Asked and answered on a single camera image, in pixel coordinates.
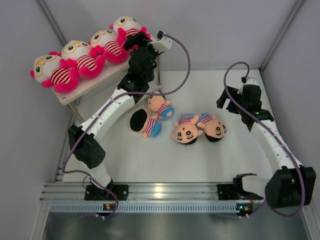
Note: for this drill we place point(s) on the boy plush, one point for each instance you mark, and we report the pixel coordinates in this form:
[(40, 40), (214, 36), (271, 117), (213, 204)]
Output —
[(158, 104)]

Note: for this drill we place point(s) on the white two-tier shelf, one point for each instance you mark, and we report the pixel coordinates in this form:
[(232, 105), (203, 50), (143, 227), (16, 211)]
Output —
[(93, 99)]

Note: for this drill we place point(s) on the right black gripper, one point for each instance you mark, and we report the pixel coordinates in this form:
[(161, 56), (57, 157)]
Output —
[(233, 92)]

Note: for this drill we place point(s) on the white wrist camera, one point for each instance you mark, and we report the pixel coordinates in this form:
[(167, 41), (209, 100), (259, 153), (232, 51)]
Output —
[(248, 81), (161, 45)]

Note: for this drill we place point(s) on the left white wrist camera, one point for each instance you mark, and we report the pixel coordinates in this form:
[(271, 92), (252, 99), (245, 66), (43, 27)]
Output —
[(161, 45)]

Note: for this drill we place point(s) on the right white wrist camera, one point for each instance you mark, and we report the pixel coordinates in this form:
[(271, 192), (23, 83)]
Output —
[(248, 81)]

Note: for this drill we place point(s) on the aluminium mounting rail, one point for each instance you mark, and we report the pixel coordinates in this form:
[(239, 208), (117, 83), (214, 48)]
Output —
[(135, 191)]

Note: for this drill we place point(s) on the boy plush face up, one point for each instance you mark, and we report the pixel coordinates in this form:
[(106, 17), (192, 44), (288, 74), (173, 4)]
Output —
[(213, 128), (187, 132)]

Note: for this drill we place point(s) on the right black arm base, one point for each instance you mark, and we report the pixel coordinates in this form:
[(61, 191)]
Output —
[(228, 192)]

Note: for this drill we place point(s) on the boy plush showing black hair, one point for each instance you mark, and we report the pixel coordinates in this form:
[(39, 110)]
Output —
[(142, 122)]

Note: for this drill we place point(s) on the panda plush with glasses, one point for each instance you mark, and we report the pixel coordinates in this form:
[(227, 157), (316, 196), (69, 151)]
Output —
[(51, 71), (105, 43), (82, 56), (126, 26)]

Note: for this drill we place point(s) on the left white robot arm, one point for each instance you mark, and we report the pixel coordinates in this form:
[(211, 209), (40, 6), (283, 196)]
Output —
[(84, 140)]

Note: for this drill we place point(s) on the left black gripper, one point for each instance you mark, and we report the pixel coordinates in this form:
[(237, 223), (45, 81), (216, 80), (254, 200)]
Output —
[(139, 39)]

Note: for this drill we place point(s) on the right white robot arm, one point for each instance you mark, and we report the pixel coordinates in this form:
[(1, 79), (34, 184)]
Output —
[(290, 183)]

